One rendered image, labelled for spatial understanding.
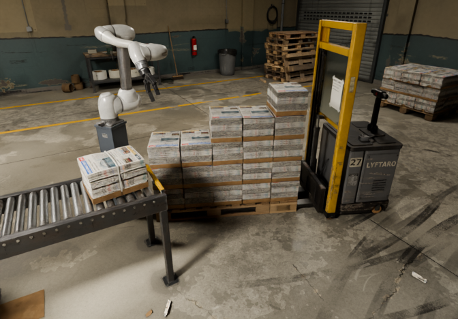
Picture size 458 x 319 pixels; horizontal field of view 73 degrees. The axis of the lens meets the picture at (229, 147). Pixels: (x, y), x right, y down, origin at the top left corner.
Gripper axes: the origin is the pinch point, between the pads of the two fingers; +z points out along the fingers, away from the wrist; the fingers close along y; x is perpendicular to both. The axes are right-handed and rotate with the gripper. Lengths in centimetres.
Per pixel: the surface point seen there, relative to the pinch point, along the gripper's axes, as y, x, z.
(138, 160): -3.8, -27.4, 37.8
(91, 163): -14, -54, 28
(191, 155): -58, 33, 46
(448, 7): -86, 733, -45
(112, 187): -11, -47, 48
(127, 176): -8, -37, 45
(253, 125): -21, 85, 44
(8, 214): -32, -107, 39
